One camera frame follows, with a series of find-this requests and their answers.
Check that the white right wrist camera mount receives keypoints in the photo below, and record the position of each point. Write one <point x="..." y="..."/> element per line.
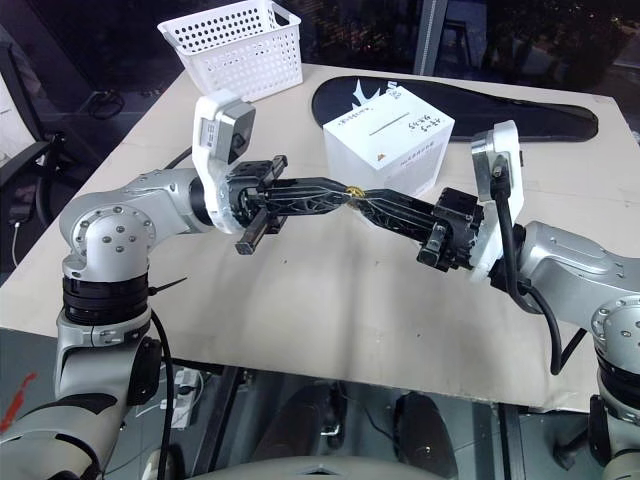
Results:
<point x="505" y="145"/>

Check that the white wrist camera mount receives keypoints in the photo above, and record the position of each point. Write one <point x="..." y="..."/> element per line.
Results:
<point x="505" y="145"/>
<point x="210" y="150"/>

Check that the dark rounded shape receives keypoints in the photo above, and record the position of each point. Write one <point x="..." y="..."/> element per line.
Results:
<point x="425" y="430"/>

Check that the grey metal window post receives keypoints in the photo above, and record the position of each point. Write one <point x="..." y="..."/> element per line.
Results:
<point x="427" y="35"/>

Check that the white power strip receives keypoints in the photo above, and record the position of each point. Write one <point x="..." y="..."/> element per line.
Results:
<point x="184" y="400"/>

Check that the silver robot torso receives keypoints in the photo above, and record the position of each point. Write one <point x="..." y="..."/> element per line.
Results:
<point x="320" y="470"/>

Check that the white perforated plastic basket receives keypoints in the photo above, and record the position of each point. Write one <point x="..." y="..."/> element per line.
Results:
<point x="240" y="55"/>

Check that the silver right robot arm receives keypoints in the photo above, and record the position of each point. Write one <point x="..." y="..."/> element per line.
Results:
<point x="560" y="260"/>

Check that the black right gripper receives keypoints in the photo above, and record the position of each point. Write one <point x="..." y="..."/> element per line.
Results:
<point x="457" y="235"/>

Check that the red floor tape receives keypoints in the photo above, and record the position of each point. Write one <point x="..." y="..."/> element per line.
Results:
<point x="17" y="400"/>

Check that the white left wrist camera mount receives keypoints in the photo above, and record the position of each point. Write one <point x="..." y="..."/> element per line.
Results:
<point x="210" y="150"/>

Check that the gold coin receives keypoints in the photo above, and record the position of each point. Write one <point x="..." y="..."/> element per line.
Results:
<point x="354" y="191"/>

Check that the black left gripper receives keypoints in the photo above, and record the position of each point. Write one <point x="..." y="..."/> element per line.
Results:
<point x="250" y="192"/>

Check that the black office chair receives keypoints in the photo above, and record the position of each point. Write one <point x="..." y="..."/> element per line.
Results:
<point x="25" y="165"/>

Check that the black flat bag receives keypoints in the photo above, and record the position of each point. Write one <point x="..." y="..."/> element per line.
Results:
<point x="500" y="112"/>

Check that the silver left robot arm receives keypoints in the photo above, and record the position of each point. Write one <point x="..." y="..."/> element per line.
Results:
<point x="110" y="230"/>

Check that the white box with slot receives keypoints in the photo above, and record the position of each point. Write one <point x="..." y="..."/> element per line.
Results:
<point x="385" y="145"/>

